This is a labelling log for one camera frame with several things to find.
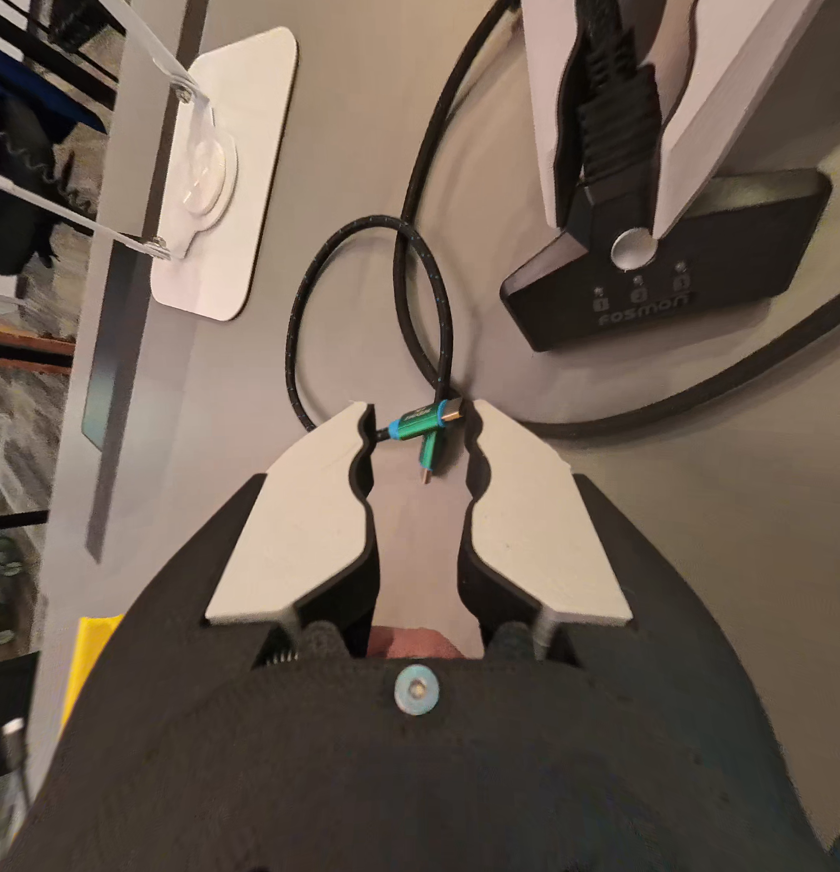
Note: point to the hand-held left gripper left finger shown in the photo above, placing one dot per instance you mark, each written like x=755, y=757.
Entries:
x=297, y=545

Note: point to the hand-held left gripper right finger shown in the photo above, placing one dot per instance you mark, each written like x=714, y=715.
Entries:
x=542, y=545

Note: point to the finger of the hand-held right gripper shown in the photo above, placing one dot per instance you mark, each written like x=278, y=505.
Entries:
x=733, y=68
x=542, y=102

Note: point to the black Fosmon HDMI switch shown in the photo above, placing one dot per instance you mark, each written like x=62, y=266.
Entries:
x=733, y=272

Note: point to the yellow plastic bin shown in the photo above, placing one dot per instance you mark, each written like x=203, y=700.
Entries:
x=92, y=654

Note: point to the white panel stand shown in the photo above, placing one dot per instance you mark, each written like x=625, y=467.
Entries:
x=242, y=170

